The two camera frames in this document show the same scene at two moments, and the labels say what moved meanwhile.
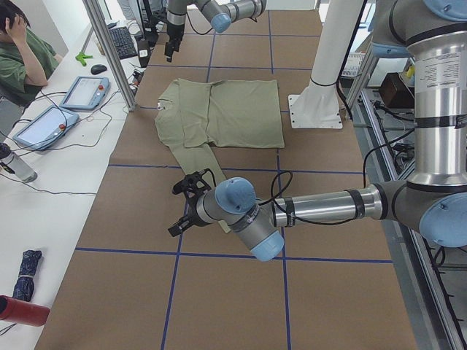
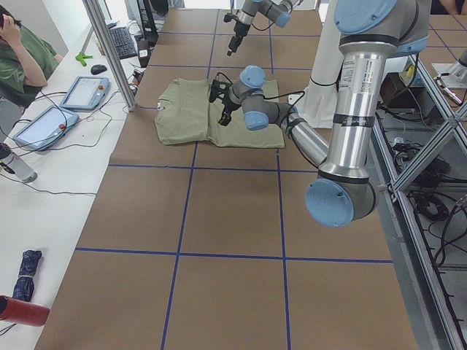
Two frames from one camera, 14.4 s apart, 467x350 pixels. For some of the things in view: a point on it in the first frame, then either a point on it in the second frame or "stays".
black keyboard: [122, 42] stays
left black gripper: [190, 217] → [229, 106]
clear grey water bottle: [12, 162] stays
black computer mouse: [98, 68] stays
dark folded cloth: [25, 285] stays
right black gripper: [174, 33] → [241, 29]
